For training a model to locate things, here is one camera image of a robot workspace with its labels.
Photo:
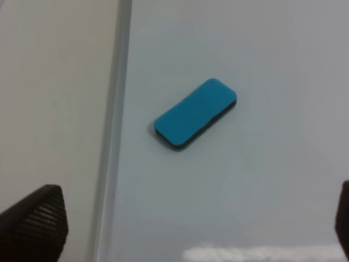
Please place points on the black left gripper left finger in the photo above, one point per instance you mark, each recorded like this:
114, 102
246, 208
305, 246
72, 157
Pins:
36, 227

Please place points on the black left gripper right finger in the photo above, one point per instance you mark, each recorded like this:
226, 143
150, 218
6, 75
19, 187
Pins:
341, 221

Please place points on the blue whiteboard eraser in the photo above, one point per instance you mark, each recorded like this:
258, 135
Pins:
196, 113

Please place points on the white whiteboard with aluminium frame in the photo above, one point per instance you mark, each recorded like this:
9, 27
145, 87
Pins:
263, 183

